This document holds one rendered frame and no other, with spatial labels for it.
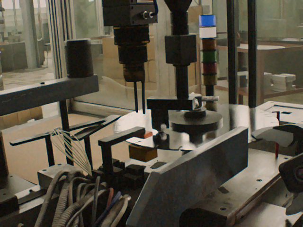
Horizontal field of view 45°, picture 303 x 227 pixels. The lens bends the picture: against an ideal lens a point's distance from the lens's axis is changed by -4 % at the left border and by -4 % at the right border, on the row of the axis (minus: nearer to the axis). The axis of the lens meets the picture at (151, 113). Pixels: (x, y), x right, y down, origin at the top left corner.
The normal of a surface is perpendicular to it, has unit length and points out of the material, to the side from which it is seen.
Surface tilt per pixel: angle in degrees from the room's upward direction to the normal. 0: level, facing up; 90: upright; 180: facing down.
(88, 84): 90
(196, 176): 90
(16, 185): 0
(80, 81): 90
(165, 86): 90
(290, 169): 63
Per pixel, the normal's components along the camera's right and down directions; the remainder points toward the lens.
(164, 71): -0.66, 0.22
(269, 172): -0.06, -0.97
